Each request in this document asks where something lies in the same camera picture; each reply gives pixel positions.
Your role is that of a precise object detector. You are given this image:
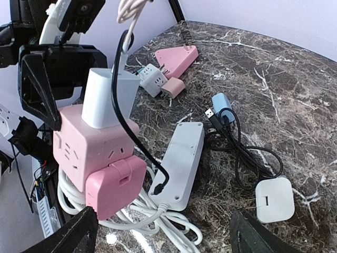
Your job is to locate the white and pink cube socket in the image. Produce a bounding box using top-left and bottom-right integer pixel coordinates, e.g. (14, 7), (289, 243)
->
(53, 104), (147, 220)

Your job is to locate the pink charger plug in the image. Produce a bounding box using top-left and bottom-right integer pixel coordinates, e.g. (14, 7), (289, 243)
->
(161, 77), (185, 99)

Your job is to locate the black cable of teal plug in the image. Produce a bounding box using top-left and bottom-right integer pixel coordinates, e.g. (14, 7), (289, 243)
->
(110, 30), (170, 196)

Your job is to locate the white plug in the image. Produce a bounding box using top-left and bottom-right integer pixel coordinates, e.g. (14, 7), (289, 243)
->
(251, 177), (295, 224)

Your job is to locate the white slotted cable duct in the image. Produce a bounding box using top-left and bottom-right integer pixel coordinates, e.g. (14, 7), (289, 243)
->
(31, 158), (61, 238)

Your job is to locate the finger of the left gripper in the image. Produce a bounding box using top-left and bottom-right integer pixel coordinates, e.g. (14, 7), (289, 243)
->
(19, 54), (62, 131)

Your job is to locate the light blue charger plug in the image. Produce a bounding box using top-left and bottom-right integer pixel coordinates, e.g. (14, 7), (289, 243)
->
(212, 93), (235, 123)

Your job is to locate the white power strip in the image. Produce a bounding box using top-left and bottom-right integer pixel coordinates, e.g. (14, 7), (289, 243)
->
(148, 122), (204, 211)

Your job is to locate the black usb cable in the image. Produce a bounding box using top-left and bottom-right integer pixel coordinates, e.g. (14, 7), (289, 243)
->
(204, 106), (284, 190)

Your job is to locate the white charger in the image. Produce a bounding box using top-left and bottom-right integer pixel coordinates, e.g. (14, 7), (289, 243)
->
(82, 68), (140, 129)

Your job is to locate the pink triangular power socket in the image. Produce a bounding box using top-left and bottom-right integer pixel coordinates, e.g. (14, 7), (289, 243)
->
(155, 45), (199, 79)

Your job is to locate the white cube socket adapter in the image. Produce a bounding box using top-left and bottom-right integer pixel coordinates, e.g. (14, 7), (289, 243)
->
(138, 64), (168, 98)

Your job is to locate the left black frame post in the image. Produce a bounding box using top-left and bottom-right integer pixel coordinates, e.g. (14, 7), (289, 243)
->
(168, 0), (185, 23)

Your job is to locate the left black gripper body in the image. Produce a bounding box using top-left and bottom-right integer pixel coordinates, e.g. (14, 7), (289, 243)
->
(17, 44), (108, 106)

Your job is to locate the white power cable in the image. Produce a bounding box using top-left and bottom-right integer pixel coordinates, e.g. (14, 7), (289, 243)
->
(56, 166), (204, 253)

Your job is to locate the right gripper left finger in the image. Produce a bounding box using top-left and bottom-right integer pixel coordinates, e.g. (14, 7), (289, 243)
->
(25, 207), (98, 252)

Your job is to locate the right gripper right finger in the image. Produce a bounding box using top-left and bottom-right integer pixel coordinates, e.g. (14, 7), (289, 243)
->
(230, 210), (300, 253)

